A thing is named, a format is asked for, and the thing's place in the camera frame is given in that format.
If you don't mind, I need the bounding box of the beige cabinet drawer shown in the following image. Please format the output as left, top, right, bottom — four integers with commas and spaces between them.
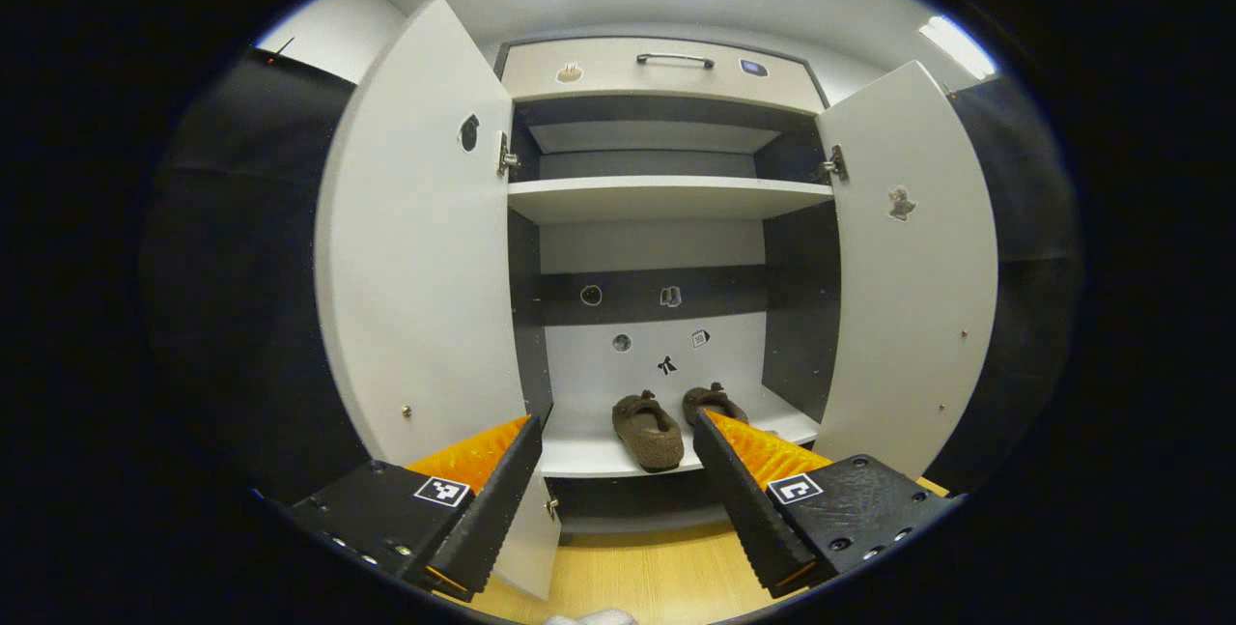
499, 38, 829, 116

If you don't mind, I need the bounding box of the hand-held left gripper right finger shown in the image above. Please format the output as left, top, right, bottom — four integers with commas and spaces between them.
693, 410, 967, 599

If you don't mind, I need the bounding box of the black backdrop cloth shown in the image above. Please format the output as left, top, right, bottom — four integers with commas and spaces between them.
927, 74, 1082, 496
140, 47, 373, 510

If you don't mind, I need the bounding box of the brown fuzzy shoe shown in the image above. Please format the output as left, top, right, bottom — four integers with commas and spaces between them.
682, 383, 750, 429
612, 390, 686, 472

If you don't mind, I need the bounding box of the ceiling light panel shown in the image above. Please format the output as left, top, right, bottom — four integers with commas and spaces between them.
917, 14, 998, 80

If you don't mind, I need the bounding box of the white shoe cabinet door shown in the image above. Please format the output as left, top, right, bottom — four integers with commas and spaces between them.
314, 0, 563, 602
814, 60, 1000, 481

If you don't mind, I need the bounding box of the white shoe cabinet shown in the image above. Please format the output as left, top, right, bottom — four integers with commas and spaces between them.
494, 36, 843, 534

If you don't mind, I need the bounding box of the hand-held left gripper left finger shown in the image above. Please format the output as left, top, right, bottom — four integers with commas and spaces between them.
290, 414, 544, 602

